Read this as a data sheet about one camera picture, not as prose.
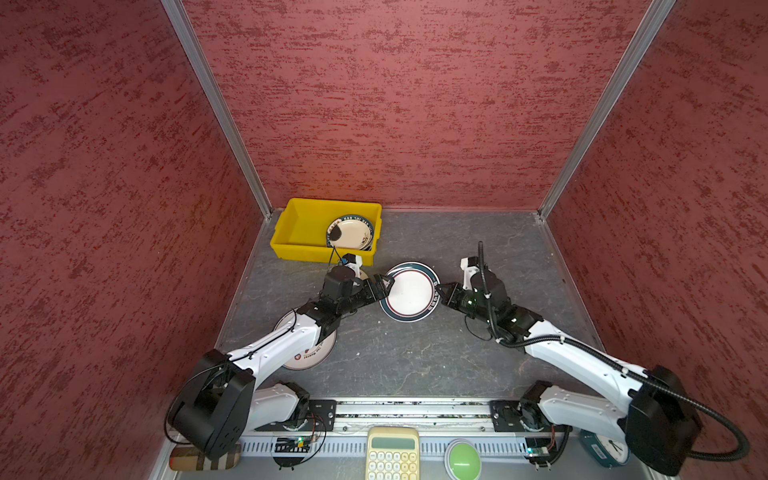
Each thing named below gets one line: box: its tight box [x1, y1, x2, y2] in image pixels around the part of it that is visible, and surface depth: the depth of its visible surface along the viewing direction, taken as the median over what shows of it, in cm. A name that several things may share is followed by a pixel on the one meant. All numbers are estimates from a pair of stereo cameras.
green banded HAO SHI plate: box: [326, 215, 374, 251], surface depth 111 cm
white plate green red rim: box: [379, 261, 442, 323], surface depth 85 cm
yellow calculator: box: [365, 426, 421, 480], surface depth 69 cm
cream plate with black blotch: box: [326, 215, 374, 251], surface depth 111 cm
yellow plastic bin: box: [270, 198, 383, 266], surface depth 113 cm
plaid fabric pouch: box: [169, 444, 241, 471], surface depth 67 cm
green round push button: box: [444, 438, 483, 480], surface depth 68 cm
